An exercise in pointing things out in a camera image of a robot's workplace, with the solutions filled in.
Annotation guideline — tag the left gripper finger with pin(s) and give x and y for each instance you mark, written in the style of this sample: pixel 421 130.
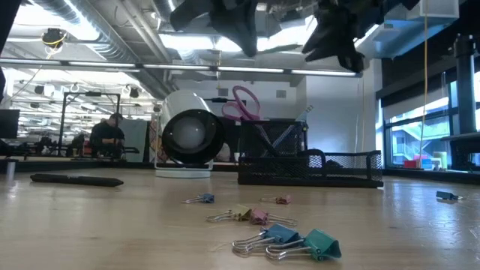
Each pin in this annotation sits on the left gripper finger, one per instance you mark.
pixel 193 15
pixel 243 26

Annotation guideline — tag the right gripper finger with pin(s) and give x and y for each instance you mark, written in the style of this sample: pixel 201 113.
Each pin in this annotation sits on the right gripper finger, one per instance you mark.
pixel 322 35
pixel 348 56

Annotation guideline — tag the blue grey pencil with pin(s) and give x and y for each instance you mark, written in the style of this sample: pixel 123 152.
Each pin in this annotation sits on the blue grey pencil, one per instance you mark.
pixel 304 114

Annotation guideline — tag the small pink binder clip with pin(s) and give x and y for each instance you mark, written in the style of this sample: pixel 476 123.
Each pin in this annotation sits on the small pink binder clip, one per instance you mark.
pixel 284 200

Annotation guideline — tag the dark blue binder clip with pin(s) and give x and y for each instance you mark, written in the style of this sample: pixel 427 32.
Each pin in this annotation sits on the dark blue binder clip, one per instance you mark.
pixel 446 195

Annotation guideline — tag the small blue binder clip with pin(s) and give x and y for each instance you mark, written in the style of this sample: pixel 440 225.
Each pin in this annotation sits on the small blue binder clip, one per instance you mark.
pixel 208 198

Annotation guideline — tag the large teal binder clip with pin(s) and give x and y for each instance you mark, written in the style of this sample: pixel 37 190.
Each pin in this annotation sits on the large teal binder clip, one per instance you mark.
pixel 322 243

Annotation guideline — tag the large blue binder clip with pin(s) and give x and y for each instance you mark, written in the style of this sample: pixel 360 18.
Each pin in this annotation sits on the large blue binder clip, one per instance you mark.
pixel 281 233

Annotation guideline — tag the black marker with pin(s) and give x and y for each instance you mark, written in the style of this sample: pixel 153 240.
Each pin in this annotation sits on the black marker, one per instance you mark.
pixel 75 180

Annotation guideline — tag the black mesh desk organizer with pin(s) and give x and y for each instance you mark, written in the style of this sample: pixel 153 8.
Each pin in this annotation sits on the black mesh desk organizer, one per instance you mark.
pixel 300 176

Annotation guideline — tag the black vertical pole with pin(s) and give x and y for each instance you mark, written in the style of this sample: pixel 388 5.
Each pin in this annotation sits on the black vertical pole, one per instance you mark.
pixel 465 93

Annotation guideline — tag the red box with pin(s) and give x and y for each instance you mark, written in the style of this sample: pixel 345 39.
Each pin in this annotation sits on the red box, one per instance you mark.
pixel 410 164

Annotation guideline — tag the white cup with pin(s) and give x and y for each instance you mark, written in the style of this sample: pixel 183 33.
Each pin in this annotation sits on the white cup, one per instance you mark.
pixel 236 156

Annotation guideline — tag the blue box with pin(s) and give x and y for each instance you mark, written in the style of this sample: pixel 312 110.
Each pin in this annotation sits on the blue box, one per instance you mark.
pixel 426 164

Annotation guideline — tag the pale green cylinder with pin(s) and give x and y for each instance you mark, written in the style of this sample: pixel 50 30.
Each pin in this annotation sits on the pale green cylinder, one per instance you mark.
pixel 441 159

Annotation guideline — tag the yellow black ceiling reel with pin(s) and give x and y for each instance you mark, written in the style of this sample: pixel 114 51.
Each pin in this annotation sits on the yellow black ceiling reel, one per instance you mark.
pixel 53 37

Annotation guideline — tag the grey side desk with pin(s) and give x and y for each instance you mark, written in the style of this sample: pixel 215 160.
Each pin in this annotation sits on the grey side desk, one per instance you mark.
pixel 465 137

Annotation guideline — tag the medium pink binder clip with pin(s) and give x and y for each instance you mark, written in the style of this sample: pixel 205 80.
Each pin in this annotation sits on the medium pink binder clip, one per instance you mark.
pixel 258 216

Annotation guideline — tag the gold binder clip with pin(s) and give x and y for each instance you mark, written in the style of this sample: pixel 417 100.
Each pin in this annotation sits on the gold binder clip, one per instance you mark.
pixel 243 212

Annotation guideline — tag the black background monitor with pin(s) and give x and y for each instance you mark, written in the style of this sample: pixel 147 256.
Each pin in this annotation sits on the black background monitor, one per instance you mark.
pixel 9 123

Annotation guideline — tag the black background stand frame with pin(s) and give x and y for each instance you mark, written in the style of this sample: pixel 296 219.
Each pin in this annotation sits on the black background stand frame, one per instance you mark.
pixel 92 94

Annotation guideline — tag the black aluminium table frame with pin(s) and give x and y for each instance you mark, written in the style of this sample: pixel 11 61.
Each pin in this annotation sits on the black aluminium table frame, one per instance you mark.
pixel 75 165

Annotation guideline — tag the grey short post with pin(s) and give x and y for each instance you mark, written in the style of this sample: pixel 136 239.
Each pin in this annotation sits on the grey short post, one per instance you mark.
pixel 11 170

